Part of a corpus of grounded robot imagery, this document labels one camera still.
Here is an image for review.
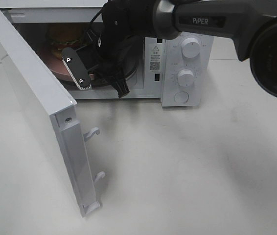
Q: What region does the white warning label sticker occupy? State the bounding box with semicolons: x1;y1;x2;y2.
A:
148;43;163;73

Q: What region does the burger with lettuce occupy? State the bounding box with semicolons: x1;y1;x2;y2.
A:
46;23;86;60

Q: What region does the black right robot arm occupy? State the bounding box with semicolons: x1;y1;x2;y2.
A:
77;0;277;97

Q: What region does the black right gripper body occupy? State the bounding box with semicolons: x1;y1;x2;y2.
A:
76;0;158;71

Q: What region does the white timer knob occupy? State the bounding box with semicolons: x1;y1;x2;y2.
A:
177;69;195;87

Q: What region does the glass turntable plate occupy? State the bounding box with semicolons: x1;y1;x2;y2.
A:
60;57;139;88

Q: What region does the round white door button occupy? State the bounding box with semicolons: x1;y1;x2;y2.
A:
174;92;189;103

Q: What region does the white microwave oven body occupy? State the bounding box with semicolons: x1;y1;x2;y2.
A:
0;0;213;107

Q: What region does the black right camera cable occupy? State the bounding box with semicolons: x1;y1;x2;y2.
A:
79;9;134;85

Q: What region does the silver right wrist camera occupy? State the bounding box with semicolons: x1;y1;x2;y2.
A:
62;47;92;91

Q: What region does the white power knob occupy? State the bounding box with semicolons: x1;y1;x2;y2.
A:
181;37;200;59

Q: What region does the pink round plate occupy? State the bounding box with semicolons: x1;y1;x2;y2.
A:
40;45;95;81

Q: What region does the white microwave door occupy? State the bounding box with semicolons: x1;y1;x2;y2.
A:
0;11;105;216

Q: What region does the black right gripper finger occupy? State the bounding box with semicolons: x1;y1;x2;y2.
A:
111;79;129;98

